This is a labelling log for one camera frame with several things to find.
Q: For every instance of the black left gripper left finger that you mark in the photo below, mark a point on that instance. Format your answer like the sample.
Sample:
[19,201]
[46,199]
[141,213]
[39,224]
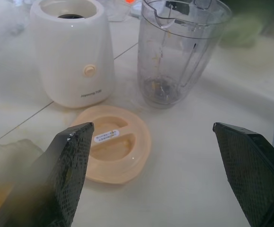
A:
[63,170]

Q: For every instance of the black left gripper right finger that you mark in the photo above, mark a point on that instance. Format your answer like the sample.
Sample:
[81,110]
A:
[252,170]

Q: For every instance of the beige round juicer lid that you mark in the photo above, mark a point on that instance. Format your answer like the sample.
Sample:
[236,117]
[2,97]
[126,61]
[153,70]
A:
[117,165]

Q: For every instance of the clear blender jar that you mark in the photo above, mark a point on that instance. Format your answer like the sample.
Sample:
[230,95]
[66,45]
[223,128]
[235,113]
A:
[174,59]

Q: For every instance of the white juicer base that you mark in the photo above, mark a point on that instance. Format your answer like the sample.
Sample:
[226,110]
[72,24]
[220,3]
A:
[70,59]

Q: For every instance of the light green cloth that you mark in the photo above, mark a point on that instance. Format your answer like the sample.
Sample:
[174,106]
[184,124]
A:
[241,30]

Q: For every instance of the clear bag with orange bits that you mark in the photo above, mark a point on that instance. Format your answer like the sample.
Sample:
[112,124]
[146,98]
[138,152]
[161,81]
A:
[120,11]

